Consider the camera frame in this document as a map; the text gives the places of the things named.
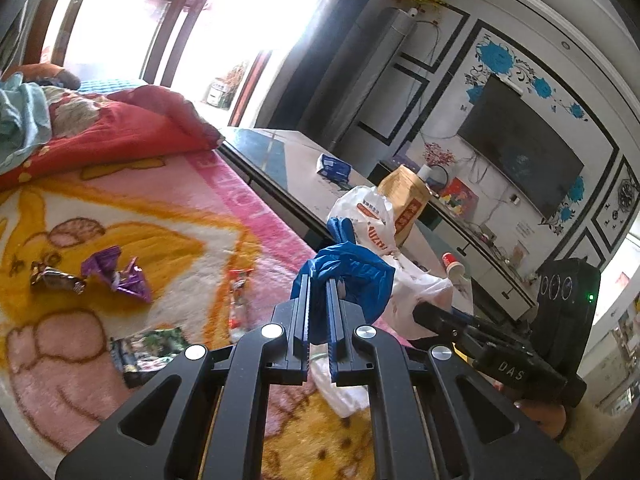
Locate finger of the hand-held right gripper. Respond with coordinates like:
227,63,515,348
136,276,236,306
412,304,503,357

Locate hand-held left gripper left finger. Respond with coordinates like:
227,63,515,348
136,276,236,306
55,272,313,480

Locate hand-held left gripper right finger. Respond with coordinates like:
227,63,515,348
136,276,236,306
327,280,581,480

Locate blue glove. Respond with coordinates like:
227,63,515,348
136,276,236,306
292,216,397,323

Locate red clear wrapper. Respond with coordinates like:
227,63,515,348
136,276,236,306
227,267,254,332

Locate white plastic bag red print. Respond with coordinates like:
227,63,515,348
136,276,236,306
330,185,453,351

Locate person's right hand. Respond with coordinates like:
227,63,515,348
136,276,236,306
515,400,568,442

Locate red paper cup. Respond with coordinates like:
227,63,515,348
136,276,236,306
441,252,468,281

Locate white television cabinet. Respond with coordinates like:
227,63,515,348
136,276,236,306
380,160,538,321

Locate red framed picture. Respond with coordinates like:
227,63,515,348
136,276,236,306
440,177,480,220

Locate brown paper bag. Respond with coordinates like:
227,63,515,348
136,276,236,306
377,165,432,248

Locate dark green snack packet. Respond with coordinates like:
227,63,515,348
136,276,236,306
109,327,190,388

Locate white vase red flowers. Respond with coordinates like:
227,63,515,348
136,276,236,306
419,142,456,183

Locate blue packet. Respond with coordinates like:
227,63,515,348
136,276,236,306
318,154,351,181

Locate white coffee table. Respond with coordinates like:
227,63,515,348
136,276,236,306
217,127,476,321

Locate black flat television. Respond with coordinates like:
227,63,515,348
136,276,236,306
457,74,585,218

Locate grey standing air conditioner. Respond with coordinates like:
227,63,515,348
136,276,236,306
297,7,417,153

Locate white balcony container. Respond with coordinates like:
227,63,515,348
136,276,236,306
206,79,232,108

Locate brown candy wrapper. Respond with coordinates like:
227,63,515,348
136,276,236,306
30,260,87,295

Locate balcony potted plant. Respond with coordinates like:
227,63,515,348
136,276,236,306
222,62,249,96

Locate red printed quilt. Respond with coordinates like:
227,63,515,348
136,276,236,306
0,85,223,191

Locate dark blue curtain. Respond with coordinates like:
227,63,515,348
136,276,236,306
255,0,391,131

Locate dark blue cushion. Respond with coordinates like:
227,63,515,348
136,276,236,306
77,77,146,95

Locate pale printed cloth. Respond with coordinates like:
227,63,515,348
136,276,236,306
42,87,101,136

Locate light blue clothes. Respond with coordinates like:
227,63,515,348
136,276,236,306
0,72,53,168

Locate brown pillow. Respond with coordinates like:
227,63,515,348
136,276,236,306
20,62,82,88

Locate black wall clock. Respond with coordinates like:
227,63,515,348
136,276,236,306
617,180,639,209

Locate blue flower wall decal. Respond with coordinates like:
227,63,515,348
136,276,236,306
465,35,588,121

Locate brown window door frame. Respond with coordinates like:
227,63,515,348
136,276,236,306
30,0,273,128

